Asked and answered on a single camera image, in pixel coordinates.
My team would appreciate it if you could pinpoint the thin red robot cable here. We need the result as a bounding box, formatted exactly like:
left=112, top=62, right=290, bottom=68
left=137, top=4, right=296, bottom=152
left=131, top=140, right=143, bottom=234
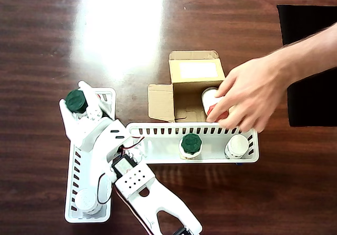
left=122, top=136, right=145, bottom=152

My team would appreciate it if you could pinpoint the white basket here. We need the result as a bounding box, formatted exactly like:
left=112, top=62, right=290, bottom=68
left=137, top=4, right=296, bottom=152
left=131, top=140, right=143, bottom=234
left=125, top=121, right=261, bottom=164
left=64, top=87, right=117, bottom=224

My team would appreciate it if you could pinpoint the black mat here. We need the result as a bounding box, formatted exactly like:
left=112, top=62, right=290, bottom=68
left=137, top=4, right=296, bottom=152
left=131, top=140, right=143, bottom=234
left=276, top=5, right=337, bottom=127

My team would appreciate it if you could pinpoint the small cardboard box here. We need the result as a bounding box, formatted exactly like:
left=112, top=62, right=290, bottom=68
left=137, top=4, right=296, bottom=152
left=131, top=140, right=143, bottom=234
left=147, top=50, right=226, bottom=124

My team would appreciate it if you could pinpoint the person's bare hand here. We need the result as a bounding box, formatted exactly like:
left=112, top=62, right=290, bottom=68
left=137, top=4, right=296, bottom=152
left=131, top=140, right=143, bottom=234
left=206, top=51, right=290, bottom=133

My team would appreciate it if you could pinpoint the person's bare forearm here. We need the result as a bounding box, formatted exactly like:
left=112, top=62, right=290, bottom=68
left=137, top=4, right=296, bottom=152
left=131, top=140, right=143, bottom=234
left=279, top=23, right=337, bottom=89

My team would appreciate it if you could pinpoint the green cap white bottle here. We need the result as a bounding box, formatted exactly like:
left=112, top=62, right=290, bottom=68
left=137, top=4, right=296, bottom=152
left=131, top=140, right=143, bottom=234
left=65, top=88, right=90, bottom=120
left=179, top=132, right=203, bottom=160

